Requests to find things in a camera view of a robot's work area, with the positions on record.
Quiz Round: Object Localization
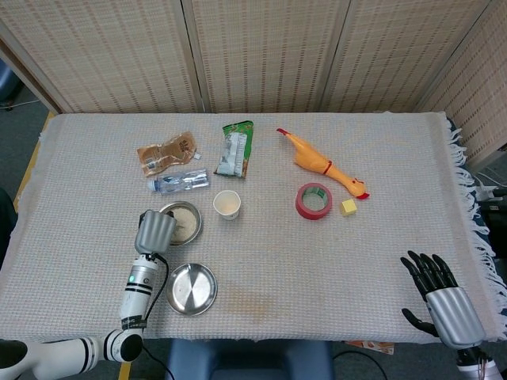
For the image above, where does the clear plastic water bottle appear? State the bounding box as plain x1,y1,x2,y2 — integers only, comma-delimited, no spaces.
147,169,211,196

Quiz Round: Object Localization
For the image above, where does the black floor cable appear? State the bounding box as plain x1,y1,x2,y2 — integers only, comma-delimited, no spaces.
332,348,388,380

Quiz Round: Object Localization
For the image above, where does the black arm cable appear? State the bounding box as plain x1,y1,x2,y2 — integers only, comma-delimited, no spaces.
140,253,175,380

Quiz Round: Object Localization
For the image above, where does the green snack bag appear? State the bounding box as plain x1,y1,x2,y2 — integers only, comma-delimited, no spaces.
213,120,254,179

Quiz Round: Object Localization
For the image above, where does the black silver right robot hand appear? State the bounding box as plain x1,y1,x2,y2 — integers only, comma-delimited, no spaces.
399,249,487,350

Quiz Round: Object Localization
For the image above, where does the steel rice bowl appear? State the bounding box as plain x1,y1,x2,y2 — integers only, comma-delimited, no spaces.
158,200,203,247

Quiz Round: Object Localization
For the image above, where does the flat steel plate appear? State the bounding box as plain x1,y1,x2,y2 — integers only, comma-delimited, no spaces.
165,263,219,317

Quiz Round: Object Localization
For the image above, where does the woven folding screen panel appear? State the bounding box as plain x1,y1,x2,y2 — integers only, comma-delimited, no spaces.
414,0,507,171
0,0,199,115
181,0,352,114
320,0,500,114

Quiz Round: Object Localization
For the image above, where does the white paper cup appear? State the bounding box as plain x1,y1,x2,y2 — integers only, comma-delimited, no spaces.
212,190,242,222

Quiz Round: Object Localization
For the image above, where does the black box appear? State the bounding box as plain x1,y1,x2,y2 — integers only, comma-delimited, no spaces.
477,199,507,238

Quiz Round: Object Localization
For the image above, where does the orange printed package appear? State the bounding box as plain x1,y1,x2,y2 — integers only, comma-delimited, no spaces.
344,340,397,355

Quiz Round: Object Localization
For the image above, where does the yellow rubber chicken toy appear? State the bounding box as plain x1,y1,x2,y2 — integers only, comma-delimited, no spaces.
276,127,372,201

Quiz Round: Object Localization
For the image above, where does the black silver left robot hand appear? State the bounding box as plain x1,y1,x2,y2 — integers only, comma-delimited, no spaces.
133,209,178,255

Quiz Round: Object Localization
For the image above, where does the red tape roll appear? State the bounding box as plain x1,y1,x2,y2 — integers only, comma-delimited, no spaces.
295,182,334,221

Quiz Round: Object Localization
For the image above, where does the white power strip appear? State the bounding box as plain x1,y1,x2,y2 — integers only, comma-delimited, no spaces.
473,184,507,202

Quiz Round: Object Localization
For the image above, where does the brown spout pouch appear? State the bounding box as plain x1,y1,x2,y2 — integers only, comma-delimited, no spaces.
136,133,202,178

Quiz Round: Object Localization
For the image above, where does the beige woven tablecloth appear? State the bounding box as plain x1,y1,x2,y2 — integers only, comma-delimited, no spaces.
0,112,507,344

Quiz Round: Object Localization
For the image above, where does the blue office chair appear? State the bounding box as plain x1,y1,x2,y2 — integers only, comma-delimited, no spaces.
0,59,21,110

